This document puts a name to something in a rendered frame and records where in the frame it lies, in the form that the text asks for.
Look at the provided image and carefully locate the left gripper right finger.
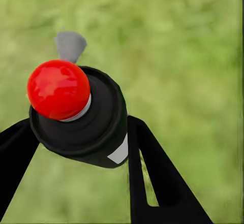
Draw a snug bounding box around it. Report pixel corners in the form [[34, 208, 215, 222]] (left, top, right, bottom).
[[127, 115, 213, 224]]

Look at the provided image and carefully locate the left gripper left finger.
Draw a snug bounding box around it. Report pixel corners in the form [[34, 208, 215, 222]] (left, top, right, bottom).
[[0, 118, 40, 221]]

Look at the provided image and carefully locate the pesticide atomizer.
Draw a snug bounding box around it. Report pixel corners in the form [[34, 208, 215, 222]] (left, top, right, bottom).
[[27, 30, 129, 169]]

